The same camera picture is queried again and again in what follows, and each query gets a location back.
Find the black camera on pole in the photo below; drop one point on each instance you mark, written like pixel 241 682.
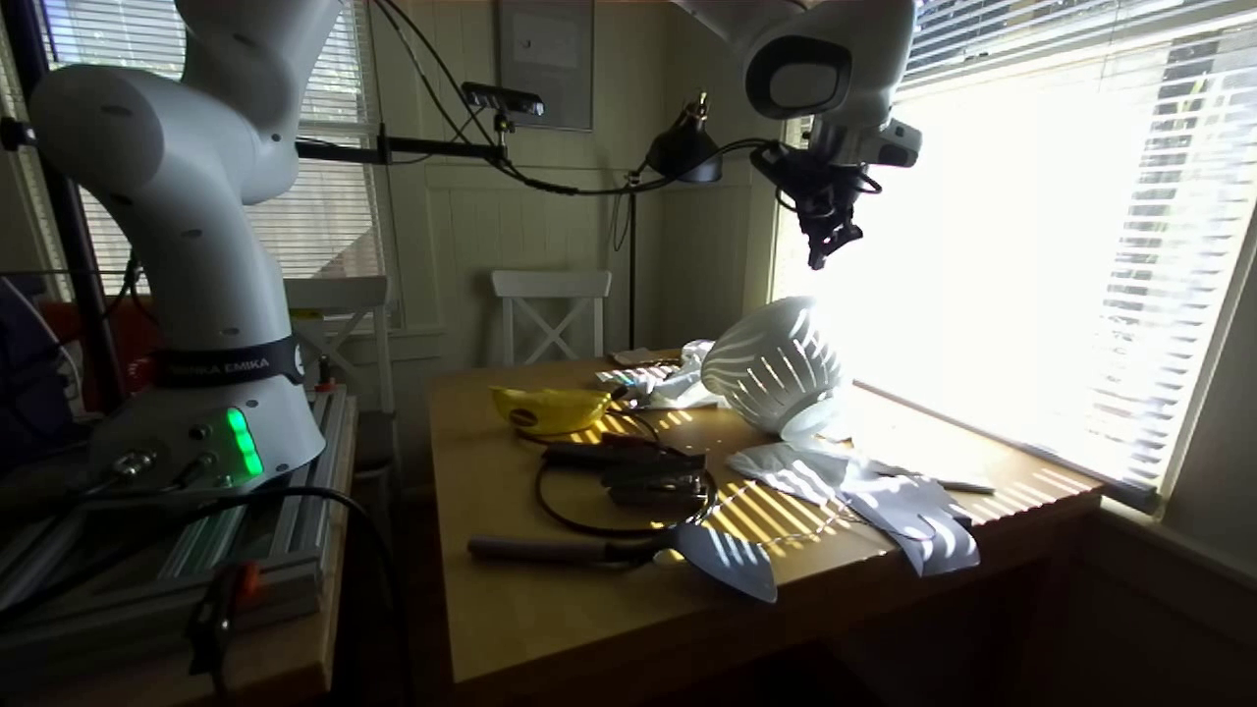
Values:
pixel 505 98

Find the crumpled white paper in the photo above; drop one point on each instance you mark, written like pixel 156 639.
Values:
pixel 820 426

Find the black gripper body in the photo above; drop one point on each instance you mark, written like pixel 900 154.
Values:
pixel 827 182

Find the white wooden chair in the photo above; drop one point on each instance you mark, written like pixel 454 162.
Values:
pixel 336 314
pixel 552 307

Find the white slotted bowl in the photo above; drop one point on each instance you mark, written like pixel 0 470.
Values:
pixel 772 360

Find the black horizontal pole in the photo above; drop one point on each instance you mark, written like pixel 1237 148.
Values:
pixel 395 148

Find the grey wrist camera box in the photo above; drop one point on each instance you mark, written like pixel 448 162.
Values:
pixel 896 141

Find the patterned white sheet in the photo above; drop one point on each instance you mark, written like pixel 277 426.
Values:
pixel 787 472

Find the black desk lamp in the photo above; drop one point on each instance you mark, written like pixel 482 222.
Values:
pixel 687 149

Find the yellow plastic banana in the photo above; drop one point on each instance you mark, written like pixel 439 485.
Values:
pixel 552 409

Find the large white window blind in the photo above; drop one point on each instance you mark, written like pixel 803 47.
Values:
pixel 1024 238

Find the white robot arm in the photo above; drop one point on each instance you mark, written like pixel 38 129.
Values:
pixel 197 197

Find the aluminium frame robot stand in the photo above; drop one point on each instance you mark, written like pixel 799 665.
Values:
pixel 142 576

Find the small white window blind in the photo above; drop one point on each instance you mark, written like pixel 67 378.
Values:
pixel 316 209

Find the grey wall panel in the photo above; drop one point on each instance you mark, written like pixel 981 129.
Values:
pixel 543 52

